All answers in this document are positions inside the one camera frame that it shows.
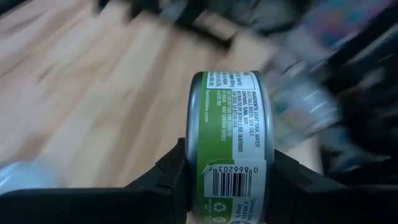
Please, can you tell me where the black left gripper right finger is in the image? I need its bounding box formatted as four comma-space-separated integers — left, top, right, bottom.
267, 148, 398, 224

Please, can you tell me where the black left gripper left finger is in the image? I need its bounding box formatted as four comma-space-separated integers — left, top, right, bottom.
0, 138, 191, 224

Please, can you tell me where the silver-lid tuna can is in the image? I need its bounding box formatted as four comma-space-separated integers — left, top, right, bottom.
185, 70, 275, 224
0, 158, 62, 195

